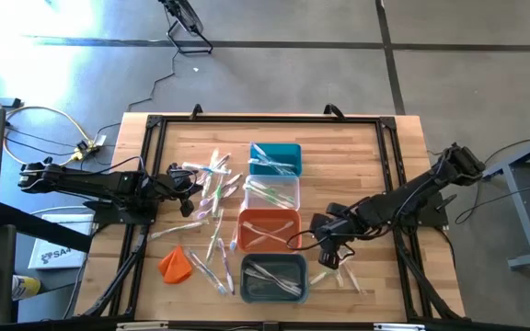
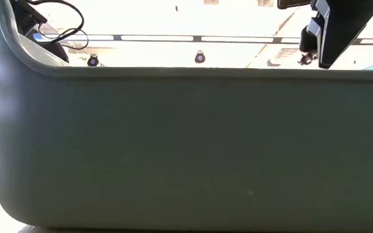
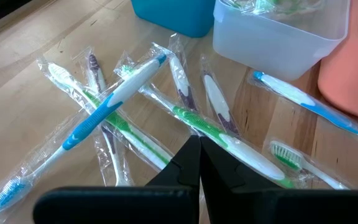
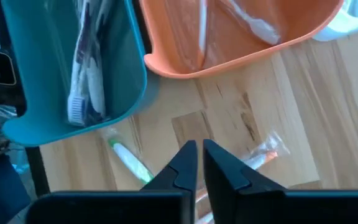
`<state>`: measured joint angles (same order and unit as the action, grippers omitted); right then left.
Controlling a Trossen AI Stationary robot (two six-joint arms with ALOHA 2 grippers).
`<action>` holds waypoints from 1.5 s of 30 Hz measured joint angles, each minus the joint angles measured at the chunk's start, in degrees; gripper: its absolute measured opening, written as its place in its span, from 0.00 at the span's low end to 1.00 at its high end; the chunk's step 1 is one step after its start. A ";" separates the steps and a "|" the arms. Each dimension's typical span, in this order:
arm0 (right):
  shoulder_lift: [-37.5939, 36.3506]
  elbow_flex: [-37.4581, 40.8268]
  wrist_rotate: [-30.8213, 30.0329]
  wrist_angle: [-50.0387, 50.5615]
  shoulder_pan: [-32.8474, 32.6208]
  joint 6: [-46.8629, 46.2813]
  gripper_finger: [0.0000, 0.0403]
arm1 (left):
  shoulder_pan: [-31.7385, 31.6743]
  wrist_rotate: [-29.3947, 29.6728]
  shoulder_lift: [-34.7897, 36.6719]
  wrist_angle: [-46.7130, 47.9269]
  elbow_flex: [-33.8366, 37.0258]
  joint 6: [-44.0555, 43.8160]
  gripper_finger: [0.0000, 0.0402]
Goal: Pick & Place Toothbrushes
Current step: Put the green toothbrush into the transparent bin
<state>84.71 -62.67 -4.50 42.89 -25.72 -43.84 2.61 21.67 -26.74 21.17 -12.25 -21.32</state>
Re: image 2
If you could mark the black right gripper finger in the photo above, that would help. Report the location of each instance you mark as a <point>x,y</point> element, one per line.
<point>345,26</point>

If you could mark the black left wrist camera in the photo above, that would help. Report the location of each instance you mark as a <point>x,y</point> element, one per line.
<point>57,53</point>

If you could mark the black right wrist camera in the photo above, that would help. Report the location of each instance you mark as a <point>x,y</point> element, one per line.
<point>308,40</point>

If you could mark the small black distant object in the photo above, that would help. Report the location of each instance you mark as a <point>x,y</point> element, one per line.
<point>306,59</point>

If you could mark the dark grey plastic bin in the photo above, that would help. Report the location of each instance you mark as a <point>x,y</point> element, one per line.
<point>186,145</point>

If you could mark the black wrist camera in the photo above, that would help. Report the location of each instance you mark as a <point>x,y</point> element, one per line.
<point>308,40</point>
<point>57,53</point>

